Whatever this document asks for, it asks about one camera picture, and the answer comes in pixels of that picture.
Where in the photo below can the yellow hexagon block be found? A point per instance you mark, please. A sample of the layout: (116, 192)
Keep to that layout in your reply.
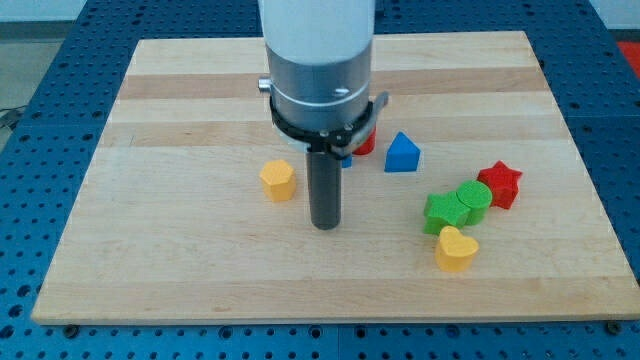
(278, 180)

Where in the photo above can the green star block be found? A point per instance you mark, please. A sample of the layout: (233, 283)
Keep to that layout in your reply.
(445, 209)

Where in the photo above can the red block behind arm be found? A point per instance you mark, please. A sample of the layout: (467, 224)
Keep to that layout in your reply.
(368, 146)

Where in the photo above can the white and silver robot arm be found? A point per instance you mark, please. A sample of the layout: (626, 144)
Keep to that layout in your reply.
(319, 55)

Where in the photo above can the small blue block behind rod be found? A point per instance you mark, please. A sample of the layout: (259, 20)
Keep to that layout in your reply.
(347, 162)

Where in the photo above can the yellow heart block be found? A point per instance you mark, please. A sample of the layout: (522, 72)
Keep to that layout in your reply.
(455, 252)

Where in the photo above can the red star block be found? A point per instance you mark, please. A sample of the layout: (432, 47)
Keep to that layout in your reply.
(503, 181)

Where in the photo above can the blue triangle block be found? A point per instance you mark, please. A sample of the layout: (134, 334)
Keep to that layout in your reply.
(403, 155)

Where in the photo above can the green cylinder block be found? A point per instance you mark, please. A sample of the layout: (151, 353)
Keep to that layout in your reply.
(478, 197)

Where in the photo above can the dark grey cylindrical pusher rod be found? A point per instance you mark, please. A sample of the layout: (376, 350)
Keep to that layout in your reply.
(324, 187)

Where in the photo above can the wooden board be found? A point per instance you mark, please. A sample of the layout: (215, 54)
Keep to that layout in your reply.
(171, 225)

